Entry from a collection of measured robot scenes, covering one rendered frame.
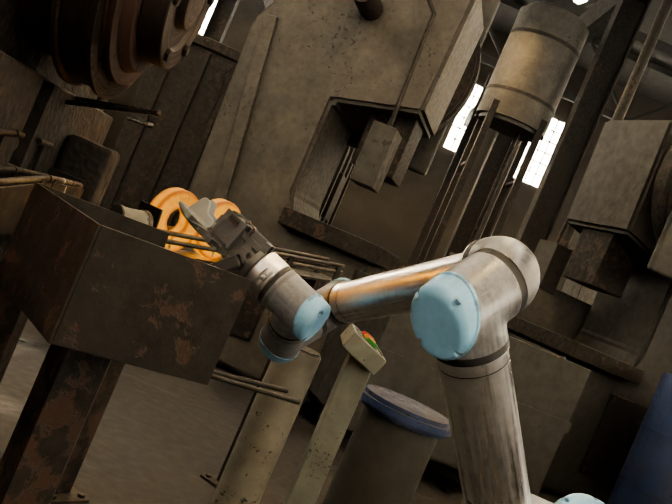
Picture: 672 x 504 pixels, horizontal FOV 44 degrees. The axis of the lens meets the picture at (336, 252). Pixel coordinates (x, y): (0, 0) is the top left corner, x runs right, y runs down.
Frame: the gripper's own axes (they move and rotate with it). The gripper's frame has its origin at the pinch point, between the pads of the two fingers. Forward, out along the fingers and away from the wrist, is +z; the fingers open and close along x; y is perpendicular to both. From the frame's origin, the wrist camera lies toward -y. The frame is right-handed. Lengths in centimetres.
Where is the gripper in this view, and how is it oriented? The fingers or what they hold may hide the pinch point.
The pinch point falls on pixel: (181, 208)
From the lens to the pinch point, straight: 172.2
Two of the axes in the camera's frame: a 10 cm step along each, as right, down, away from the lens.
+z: -7.2, -6.7, 2.0
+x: -1.9, -0.8, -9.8
